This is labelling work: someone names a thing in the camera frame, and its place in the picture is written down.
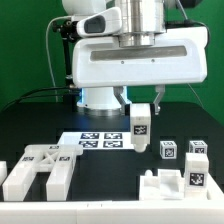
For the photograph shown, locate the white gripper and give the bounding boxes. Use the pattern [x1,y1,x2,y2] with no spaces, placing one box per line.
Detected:
[72,27,208,115]

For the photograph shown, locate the white chair seat block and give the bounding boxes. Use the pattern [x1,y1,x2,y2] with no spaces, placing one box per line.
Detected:
[139,169,224,201]

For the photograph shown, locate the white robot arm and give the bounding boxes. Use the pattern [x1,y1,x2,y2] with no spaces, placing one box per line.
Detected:
[62,0,209,111]

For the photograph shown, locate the white marker cube left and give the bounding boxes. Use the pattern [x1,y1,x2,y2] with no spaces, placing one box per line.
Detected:
[160,141,177,159]

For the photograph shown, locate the white marker cube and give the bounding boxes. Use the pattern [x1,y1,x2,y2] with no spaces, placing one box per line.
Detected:
[160,141,177,159]
[189,140,208,154]

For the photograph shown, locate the white marker cube right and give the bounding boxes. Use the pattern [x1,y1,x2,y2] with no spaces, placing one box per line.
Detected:
[189,140,208,154]

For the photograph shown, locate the white small block left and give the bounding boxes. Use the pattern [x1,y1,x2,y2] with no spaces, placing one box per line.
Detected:
[0,161,7,186]

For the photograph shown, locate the white marker base plate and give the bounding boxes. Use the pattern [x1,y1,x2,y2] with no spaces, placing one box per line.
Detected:
[58,132,134,150]

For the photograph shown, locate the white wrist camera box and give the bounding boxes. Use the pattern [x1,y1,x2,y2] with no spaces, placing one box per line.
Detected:
[76,7,122,38]

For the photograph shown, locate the black camera on stand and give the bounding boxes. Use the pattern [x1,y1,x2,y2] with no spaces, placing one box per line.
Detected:
[52,19,80,108]

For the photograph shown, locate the white camera cable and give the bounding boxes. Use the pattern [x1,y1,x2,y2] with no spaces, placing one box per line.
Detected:
[45,15,73,103]

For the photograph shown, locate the white chair back frame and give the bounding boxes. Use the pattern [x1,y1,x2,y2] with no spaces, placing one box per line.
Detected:
[3,144,83,202]

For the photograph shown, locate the white border wall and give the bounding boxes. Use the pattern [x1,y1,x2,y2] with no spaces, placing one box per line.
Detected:
[0,200,224,224]

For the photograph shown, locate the black cables at base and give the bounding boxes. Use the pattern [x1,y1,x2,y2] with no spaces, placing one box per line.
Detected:
[0,85,82,113]

